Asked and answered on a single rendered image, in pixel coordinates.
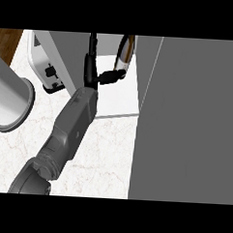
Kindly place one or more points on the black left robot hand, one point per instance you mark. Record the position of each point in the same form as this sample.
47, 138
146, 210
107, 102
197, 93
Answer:
90, 72

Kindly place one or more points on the dark wine bottle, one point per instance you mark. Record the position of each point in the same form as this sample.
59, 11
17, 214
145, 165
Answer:
125, 52

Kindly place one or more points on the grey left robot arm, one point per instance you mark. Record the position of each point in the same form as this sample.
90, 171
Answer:
69, 125

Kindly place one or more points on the white open cabinet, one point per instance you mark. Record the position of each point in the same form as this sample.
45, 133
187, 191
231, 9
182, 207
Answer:
119, 99

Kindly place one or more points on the white appliance with black lever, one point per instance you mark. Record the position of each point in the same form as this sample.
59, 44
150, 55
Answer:
44, 58

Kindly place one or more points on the grey cylindrical pot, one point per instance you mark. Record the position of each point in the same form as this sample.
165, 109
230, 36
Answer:
9, 96

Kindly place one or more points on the large dark grey door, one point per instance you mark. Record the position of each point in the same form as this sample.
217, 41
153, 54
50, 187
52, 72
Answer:
189, 125

